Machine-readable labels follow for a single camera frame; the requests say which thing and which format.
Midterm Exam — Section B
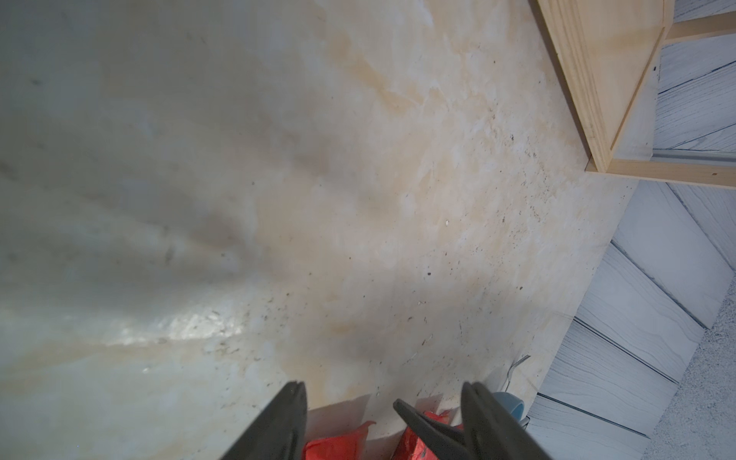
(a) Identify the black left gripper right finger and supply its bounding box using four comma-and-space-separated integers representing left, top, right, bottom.
461, 383, 551, 460

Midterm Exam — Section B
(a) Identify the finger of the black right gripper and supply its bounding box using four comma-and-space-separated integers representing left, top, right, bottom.
393, 399, 473, 460

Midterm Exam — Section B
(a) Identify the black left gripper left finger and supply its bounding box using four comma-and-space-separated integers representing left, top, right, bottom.
220, 381, 308, 460

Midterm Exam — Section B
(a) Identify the red tea bag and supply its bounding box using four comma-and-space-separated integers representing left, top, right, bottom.
392, 401, 469, 459
302, 421, 375, 460

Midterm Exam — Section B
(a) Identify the light wooden two-tier shelf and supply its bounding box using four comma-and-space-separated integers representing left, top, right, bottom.
531, 1, 735, 189

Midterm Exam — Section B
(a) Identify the blue round plate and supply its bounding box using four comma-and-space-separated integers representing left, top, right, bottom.
493, 392, 524, 423

